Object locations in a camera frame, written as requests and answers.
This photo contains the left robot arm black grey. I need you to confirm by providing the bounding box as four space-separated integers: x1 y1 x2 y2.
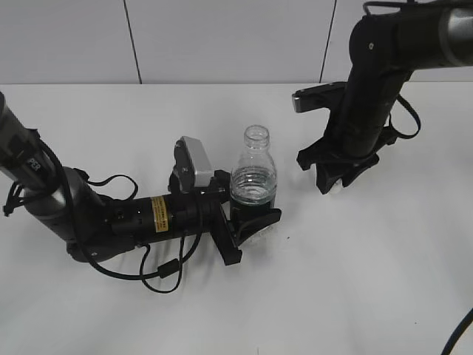
1 102 282 267

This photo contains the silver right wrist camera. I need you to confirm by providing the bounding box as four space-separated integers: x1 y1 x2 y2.
292 81 346 113

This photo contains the black cable at corner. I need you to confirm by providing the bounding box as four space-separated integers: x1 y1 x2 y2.
440 305 473 355

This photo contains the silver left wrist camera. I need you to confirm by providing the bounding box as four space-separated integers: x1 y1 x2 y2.
173 136 214 192

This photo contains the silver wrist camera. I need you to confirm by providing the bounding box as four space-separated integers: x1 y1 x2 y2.
292 81 346 113
173 136 214 192

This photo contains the white green-logo bottle cap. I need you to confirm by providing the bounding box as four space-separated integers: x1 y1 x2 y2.
329 180 343 195

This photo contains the clear green-label water bottle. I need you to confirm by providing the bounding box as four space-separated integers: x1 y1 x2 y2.
230 125 277 222

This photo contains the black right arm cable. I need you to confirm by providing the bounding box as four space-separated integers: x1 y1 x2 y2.
386 94 422 141

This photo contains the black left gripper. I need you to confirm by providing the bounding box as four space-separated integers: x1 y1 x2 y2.
110 169 282 266

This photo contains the right robot arm black grey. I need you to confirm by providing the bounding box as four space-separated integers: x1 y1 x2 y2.
292 1 472 194

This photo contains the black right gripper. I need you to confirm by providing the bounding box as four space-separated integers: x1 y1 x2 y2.
297 127 398 195

